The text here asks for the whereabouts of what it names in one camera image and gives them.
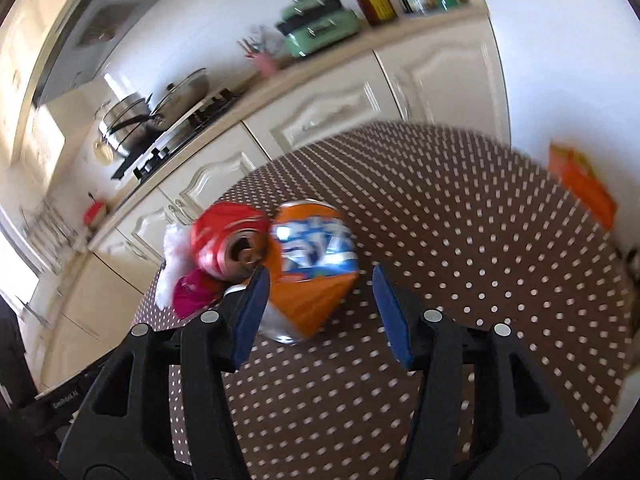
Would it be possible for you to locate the pink utensil holder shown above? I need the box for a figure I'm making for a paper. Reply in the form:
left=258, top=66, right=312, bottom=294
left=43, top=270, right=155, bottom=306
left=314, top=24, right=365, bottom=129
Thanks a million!
left=239, top=25, right=284, bottom=79

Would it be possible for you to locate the orange box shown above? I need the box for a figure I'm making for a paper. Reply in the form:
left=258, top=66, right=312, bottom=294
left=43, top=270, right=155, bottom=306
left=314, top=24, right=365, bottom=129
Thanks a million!
left=547, top=141, right=617, bottom=231

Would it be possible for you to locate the crushed red soda can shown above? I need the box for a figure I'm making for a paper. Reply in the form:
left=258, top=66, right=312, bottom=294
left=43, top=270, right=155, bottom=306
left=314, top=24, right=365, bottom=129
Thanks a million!
left=190, top=202, right=274, bottom=281

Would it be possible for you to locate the black gas stove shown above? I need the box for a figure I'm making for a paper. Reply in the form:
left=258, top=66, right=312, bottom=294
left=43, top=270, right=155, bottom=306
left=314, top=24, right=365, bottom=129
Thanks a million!
left=111, top=89, right=240, bottom=183

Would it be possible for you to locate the brown patterned tablecloth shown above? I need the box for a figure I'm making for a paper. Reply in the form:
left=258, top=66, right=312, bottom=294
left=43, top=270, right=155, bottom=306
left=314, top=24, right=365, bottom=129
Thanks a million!
left=132, top=122, right=636, bottom=480

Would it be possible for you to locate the green countertop appliance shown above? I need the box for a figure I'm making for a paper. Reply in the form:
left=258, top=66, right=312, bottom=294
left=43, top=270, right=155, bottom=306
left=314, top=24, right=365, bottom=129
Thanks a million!
left=276, top=0, right=362, bottom=58

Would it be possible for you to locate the stainless steel pot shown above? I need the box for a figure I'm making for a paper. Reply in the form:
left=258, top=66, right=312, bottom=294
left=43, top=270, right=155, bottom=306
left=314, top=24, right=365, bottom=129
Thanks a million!
left=97, top=92, right=166, bottom=159

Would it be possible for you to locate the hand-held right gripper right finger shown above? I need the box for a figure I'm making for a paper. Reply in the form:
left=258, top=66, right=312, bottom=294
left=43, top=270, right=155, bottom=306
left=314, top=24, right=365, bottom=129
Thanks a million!
left=372, top=264, right=591, bottom=480

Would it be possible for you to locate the steel pan with lid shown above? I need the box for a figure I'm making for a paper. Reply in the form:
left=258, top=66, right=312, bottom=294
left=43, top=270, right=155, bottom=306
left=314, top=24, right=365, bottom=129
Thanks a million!
left=150, top=67, right=210, bottom=121

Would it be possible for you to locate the metal dish rack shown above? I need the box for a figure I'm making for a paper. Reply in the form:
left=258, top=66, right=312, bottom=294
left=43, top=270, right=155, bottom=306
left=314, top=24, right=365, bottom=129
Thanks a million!
left=20, top=200, right=77, bottom=272

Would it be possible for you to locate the range hood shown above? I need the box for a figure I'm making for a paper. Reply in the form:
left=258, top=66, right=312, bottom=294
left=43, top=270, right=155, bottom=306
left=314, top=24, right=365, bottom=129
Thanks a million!
left=35, top=0, right=186, bottom=107

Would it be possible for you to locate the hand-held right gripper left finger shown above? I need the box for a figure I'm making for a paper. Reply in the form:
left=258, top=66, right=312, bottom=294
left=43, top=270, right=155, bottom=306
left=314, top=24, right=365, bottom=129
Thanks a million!
left=57, top=266, right=272, bottom=480

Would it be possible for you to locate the small red container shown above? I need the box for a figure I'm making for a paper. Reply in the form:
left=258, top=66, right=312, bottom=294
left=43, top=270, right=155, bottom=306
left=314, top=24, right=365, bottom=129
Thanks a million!
left=83, top=200, right=108, bottom=226

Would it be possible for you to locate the pink wrapper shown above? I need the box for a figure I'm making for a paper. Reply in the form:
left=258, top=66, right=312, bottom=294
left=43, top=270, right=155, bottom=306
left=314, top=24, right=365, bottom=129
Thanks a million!
left=172, top=267, right=224, bottom=320

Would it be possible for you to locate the crushed orange soda can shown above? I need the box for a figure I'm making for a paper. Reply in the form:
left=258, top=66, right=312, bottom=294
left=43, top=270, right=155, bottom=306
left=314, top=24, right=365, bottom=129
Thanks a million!
left=257, top=200, right=362, bottom=345

